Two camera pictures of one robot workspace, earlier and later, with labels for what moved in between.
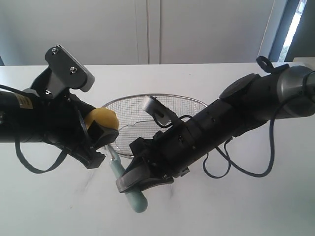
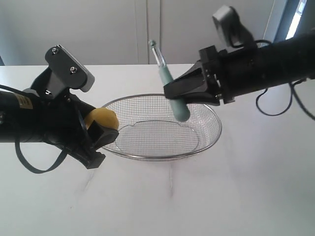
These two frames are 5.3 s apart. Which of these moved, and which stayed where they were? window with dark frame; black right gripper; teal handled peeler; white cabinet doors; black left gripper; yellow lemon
Moved: black right gripper; teal handled peeler
Stayed: white cabinet doors; yellow lemon; black left gripper; window with dark frame
